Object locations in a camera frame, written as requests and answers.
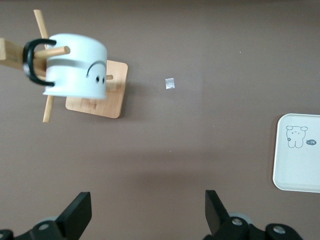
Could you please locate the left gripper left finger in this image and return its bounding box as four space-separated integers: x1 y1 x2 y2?
0 191 93 240

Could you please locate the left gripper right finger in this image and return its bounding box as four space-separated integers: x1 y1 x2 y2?
203 189 305 240

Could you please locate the white cup black handle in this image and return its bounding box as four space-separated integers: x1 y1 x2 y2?
22 33 109 100

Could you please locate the wooden cup rack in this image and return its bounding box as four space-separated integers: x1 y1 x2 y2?
0 9 129 123

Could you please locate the cream tray rabbit print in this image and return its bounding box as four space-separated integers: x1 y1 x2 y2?
272 113 320 193

